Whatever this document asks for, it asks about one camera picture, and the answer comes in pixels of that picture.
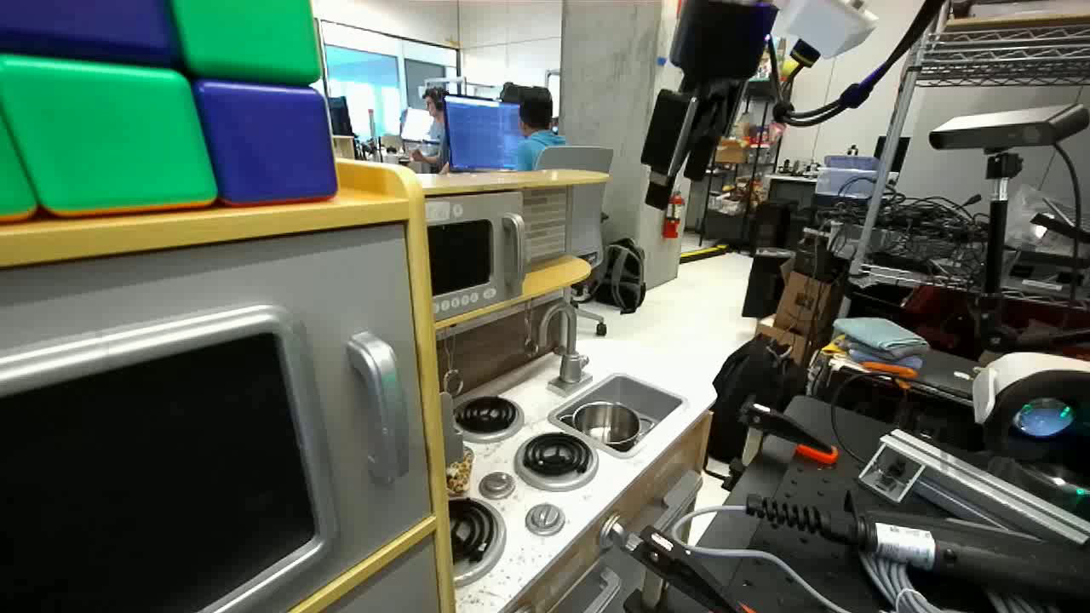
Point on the green plastic block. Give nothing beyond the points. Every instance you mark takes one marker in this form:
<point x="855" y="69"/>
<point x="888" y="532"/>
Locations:
<point x="245" y="36"/>
<point x="104" y="138"/>
<point x="14" y="173"/>

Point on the grey toy microwave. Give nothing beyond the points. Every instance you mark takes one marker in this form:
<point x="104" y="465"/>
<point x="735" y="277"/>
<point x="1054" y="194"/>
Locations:
<point x="471" y="256"/>

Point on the grey toy faucet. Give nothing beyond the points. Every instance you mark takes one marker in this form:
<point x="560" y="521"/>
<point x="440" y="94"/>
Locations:
<point x="566" y="353"/>

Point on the red fire extinguisher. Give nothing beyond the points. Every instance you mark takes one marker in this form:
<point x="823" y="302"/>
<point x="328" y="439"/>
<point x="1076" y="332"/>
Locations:
<point x="673" y="215"/>

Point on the blue plastic bin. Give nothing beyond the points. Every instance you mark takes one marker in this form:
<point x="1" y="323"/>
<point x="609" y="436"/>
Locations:
<point x="845" y="173"/>

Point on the brown plush toy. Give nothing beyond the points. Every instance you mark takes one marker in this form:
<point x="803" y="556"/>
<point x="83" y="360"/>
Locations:
<point x="457" y="466"/>

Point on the black backpack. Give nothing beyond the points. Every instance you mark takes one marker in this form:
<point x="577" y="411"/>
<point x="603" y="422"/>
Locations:
<point x="622" y="277"/>

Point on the person in blue shirt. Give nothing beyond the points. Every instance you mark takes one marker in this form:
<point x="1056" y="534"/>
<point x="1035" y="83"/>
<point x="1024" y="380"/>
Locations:
<point x="541" y="131"/>

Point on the wooden toy kitchen unit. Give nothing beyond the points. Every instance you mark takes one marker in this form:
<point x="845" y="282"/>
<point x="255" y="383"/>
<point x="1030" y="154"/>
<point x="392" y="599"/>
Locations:
<point x="377" y="197"/>

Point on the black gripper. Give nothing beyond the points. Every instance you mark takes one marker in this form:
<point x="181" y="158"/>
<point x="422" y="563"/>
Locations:
<point x="722" y="39"/>

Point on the metal ladder frame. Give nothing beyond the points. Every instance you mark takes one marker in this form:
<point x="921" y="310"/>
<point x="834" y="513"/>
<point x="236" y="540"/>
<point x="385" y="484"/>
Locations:
<point x="891" y="148"/>

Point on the black stove burner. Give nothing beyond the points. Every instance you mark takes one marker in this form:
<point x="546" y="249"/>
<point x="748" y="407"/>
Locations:
<point x="556" y="461"/>
<point x="489" y="416"/>
<point x="475" y="532"/>

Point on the silver metal pot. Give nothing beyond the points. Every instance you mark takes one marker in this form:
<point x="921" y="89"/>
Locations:
<point x="609" y="422"/>

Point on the blue plastic block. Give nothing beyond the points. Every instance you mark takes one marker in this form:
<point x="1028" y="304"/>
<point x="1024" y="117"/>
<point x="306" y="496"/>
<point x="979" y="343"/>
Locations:
<point x="268" y="142"/>
<point x="79" y="22"/>

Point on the grey stove knob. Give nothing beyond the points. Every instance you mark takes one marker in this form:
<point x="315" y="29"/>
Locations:
<point x="496" y="484"/>
<point x="546" y="520"/>

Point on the brown cardboard box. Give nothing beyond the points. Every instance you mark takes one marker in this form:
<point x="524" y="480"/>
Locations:
<point x="809" y="304"/>

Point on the seated person in background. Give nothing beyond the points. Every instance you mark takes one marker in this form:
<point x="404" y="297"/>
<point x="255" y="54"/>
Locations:
<point x="433" y="121"/>

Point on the blue folded cloth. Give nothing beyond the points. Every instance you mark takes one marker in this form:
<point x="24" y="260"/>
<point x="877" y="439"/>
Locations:
<point x="882" y="337"/>

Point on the black camera stand pole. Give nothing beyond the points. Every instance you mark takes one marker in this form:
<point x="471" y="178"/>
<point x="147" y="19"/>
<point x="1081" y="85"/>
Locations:
<point x="996" y="227"/>

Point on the blue screen panel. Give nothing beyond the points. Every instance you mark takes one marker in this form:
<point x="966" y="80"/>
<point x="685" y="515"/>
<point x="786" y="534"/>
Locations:
<point x="477" y="134"/>

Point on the grey sink basin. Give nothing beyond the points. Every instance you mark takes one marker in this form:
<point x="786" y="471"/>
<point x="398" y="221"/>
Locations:
<point x="649" y="395"/>

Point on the aluminium extrusion rail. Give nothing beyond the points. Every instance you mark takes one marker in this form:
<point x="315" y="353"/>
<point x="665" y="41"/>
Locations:
<point x="1001" y="496"/>

